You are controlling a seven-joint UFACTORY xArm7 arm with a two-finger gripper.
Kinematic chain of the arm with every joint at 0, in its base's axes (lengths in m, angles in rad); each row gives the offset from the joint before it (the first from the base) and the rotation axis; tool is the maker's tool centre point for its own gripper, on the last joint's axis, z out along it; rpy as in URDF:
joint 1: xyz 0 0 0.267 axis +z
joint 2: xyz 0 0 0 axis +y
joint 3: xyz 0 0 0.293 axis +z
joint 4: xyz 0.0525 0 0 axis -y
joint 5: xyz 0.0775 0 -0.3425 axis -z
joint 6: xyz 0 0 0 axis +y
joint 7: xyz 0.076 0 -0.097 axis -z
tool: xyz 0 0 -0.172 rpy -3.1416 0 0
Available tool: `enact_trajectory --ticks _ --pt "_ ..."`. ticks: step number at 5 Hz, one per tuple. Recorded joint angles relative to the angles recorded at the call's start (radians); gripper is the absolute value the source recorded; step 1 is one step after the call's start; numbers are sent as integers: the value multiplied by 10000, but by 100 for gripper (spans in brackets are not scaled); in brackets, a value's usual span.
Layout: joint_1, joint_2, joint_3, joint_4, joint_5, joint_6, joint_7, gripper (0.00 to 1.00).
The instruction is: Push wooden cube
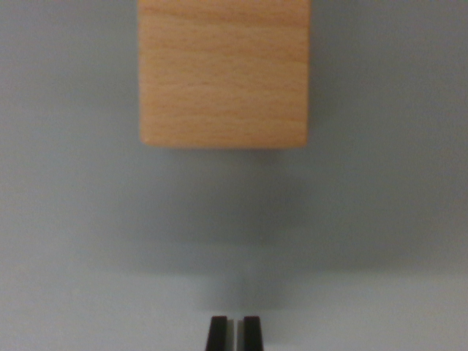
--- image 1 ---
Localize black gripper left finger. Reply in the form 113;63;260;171
205;315;236;351

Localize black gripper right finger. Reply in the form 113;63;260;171
235;315;265;351

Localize wooden cube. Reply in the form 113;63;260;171
137;0;312;149

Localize grey plastic tray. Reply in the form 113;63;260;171
0;0;468;351

